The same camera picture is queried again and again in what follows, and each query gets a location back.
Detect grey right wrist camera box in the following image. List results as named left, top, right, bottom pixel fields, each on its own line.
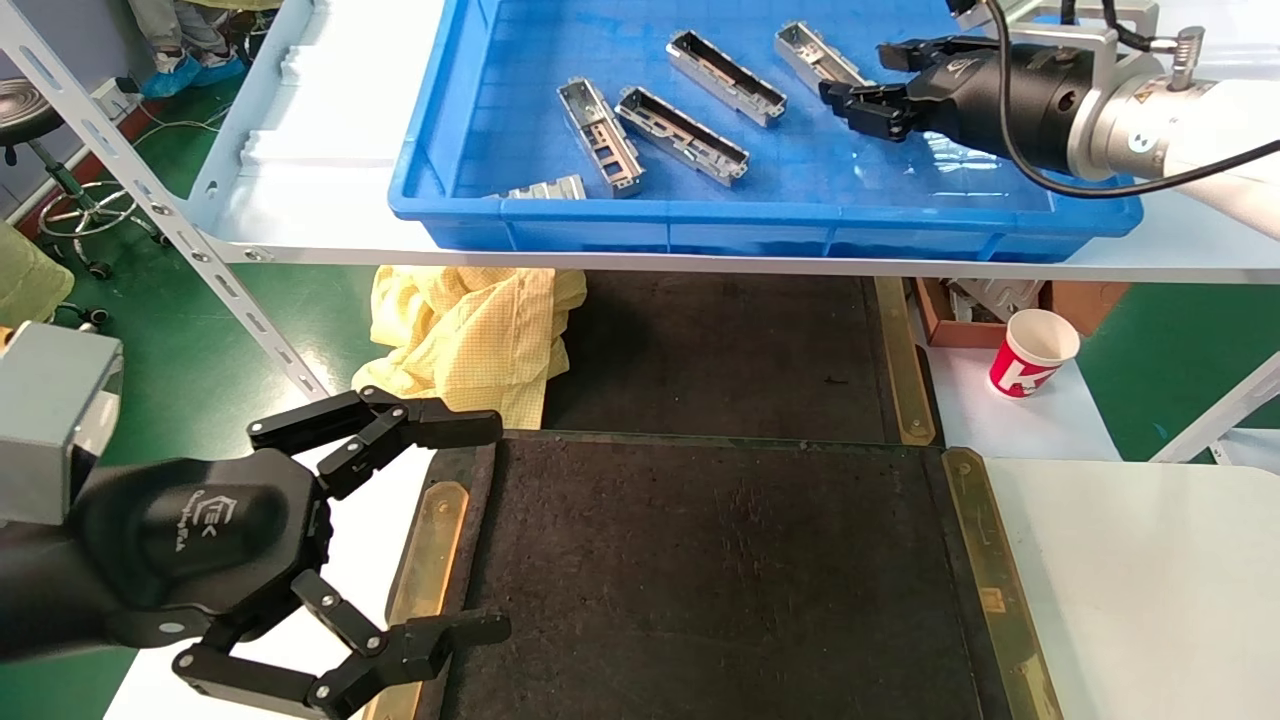
left=945, top=0, right=1161, bottom=53

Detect yellow cloth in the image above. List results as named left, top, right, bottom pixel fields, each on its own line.
left=352, top=265, right=588, bottom=429

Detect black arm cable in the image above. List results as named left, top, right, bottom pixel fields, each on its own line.
left=985, top=0, right=1280, bottom=199

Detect yellow green garment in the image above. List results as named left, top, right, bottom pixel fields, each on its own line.
left=0, top=222, right=77, bottom=327

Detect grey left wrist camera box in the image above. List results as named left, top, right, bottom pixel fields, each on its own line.
left=0, top=320, right=123, bottom=526

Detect person with blue shoe covers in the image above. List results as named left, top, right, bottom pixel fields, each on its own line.
left=125, top=0, right=286, bottom=99

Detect white metal shelf frame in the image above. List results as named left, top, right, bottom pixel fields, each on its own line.
left=0, top=0, right=1280, bottom=463

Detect white low board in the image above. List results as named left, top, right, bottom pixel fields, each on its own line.
left=920, top=340, right=1166, bottom=463

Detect brown cardboard box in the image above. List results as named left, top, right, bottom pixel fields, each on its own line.
left=912, top=278, right=1131, bottom=349

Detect black stool chrome base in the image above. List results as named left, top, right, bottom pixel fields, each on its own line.
left=0, top=78, right=166, bottom=281

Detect grey metal housing part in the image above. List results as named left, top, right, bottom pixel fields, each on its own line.
left=557, top=78, right=645, bottom=199
left=495, top=175, right=588, bottom=201
left=614, top=87, right=751, bottom=188
left=666, top=30, right=788, bottom=128
left=775, top=22, right=876, bottom=99

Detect white power strip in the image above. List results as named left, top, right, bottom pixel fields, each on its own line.
left=88, top=78, right=143, bottom=117

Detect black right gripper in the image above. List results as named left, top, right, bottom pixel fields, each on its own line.
left=818, top=35, right=1099, bottom=179

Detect red paper cup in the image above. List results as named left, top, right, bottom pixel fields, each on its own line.
left=988, top=308, right=1082, bottom=401

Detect grey metal bracket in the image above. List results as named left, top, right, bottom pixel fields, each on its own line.
left=945, top=280, right=1046, bottom=323

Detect white side table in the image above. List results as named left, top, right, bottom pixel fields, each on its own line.
left=105, top=440, right=436, bottom=720

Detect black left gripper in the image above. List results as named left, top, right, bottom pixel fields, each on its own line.
left=68, top=385, right=511, bottom=719

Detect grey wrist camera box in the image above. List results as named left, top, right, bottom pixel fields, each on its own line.
left=945, top=0, right=1161, bottom=53
left=0, top=320, right=123, bottom=526

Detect blue plastic tray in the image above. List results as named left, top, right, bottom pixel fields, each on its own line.
left=388, top=0, right=1144, bottom=263

